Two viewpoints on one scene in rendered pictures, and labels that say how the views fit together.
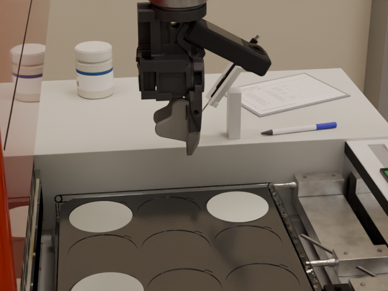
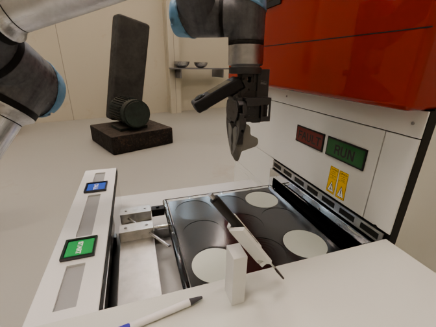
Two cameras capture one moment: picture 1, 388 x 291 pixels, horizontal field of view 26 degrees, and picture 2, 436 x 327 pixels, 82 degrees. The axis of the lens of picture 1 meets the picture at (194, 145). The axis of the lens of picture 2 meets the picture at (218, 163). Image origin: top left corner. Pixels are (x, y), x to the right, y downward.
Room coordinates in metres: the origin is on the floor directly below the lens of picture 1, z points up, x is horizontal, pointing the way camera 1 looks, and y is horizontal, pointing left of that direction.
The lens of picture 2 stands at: (1.59, -0.15, 1.29)
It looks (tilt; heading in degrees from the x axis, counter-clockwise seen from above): 22 degrees down; 169
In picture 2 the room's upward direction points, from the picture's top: 1 degrees clockwise
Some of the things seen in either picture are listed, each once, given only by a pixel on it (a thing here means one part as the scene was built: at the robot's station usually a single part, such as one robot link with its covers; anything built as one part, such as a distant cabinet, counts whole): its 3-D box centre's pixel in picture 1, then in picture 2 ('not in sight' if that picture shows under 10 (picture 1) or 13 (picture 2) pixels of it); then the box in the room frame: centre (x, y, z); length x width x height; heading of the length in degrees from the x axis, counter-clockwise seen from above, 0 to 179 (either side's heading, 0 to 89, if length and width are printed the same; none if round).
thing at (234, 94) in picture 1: (224, 100); (246, 258); (1.32, -0.05, 1.03); 0.06 x 0.04 x 0.13; 97
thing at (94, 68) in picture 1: (94, 70); not in sight; (1.53, 0.19, 1.01); 0.07 x 0.07 x 0.10
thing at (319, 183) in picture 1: (318, 183); not in sight; (1.28, -0.21, 0.89); 0.08 x 0.03 x 0.03; 97
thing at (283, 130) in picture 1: (299, 129); (154, 316); (1.34, -0.18, 0.97); 0.14 x 0.01 x 0.01; 106
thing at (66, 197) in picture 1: (165, 192); not in sight; (1.24, 0.05, 0.90); 0.37 x 0.01 x 0.01; 97
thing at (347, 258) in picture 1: (361, 259); (136, 230); (1.04, -0.24, 0.89); 0.08 x 0.03 x 0.03; 97
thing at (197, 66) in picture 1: (172, 49); (246, 96); (1.03, 0.03, 1.22); 0.09 x 0.08 x 0.12; 96
